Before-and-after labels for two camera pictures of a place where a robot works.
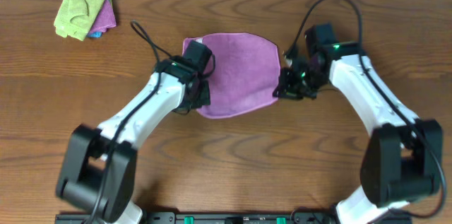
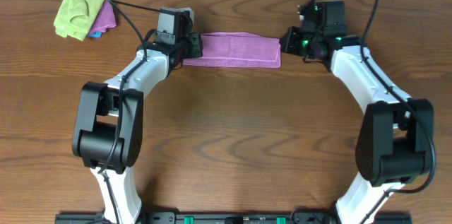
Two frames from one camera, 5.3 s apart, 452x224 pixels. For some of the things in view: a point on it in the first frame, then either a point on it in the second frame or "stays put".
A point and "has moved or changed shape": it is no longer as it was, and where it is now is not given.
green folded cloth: [78, 11] stays put
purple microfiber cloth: [246, 75] has moved or changed shape
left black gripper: [202, 95] to [194, 45]
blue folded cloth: [98, 34] stays put
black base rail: [232, 217] stays put
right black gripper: [289, 85] to [289, 42]
